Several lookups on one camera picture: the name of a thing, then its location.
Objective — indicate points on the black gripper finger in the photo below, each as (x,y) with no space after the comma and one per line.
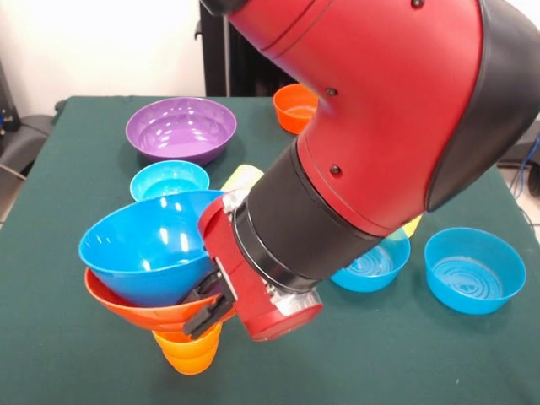
(200,291)
(206,318)

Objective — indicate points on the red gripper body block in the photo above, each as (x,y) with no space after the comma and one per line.
(244,295)

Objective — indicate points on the large orange bowl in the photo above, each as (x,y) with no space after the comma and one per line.
(147,316)

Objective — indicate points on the large deep blue bowl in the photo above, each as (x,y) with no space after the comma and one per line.
(143,253)

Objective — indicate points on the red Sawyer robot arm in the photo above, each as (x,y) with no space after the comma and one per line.
(379,126)

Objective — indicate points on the orange cup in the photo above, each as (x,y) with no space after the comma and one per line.
(190,354)

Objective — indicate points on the small light blue bowl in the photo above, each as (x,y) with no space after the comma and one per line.
(169,181)

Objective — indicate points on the green cup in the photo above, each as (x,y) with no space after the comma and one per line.
(242,177)

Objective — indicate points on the dark green table cloth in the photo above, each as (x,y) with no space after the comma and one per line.
(84,358)

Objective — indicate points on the purple bowl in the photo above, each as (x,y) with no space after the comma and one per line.
(181,131)

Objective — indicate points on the yellow cup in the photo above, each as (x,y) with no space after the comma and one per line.
(411,228)

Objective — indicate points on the small red-orange bowl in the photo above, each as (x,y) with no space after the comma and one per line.
(291,114)

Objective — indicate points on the black equipment box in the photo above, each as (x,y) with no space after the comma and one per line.
(6,101)

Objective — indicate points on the black pedestal foot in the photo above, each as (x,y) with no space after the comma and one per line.
(25,139)
(523,152)

